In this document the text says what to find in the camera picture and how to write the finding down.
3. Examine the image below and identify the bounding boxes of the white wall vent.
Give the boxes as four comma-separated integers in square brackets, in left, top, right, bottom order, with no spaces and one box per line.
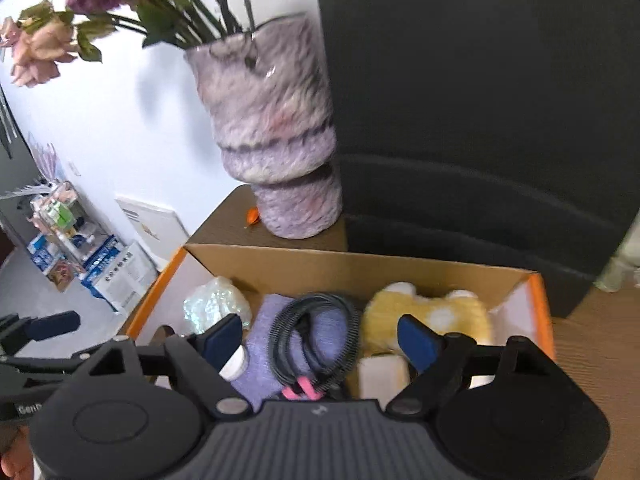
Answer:
[115,195,191,272]

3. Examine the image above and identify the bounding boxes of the small white yellow box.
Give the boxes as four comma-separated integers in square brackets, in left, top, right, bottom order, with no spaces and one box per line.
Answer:
[358,355,412,401]

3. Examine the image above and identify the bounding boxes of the white and yellow plush toy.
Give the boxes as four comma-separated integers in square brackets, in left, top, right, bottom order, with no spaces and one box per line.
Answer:
[361,282,497,362]

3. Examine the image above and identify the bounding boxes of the translucent pink hangers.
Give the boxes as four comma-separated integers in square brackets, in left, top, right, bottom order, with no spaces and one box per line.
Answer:
[27,132,63,186]

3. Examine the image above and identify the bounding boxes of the black paper bag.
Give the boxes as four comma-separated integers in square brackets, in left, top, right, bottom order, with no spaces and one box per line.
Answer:
[312,0,640,318]

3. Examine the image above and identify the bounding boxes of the purple textured vase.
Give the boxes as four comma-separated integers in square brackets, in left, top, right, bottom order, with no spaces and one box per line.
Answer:
[184,12,343,239]

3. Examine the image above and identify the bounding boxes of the wire shelf rack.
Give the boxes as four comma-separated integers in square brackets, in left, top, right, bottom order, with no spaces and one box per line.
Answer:
[20,180,117,292]

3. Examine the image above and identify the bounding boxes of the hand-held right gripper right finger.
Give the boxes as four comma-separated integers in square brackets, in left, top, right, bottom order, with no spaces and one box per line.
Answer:
[385,314,583,418]

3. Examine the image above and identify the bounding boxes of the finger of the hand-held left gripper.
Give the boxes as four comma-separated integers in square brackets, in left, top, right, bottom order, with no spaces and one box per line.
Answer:
[0,345,106,391]
[0,311,82,356]

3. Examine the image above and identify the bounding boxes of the black braided cable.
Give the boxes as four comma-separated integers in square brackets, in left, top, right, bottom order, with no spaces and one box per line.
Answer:
[267,294,362,403]

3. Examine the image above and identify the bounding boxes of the clear plastic bag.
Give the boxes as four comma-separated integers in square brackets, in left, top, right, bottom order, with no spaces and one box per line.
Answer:
[182,277,253,337]

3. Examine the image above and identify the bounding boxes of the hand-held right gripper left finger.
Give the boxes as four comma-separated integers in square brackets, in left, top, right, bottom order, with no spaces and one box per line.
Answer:
[52,314,251,418]

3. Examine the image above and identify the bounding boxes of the small white bottle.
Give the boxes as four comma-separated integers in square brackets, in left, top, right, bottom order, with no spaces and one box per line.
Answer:
[219,345,250,381]

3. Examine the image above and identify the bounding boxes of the red cardboard box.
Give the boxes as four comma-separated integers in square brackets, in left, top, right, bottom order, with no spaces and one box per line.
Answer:
[120,243,556,403]

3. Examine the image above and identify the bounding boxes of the stack of blue white boxes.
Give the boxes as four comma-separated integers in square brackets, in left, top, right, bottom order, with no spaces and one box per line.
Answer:
[80,237,157,312]

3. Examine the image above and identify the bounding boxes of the person's left hand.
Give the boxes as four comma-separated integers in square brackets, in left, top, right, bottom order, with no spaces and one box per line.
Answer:
[0,422,37,480]

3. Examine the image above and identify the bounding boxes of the pink cable tie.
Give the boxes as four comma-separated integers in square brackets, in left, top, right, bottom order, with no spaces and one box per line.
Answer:
[281,376,322,402]

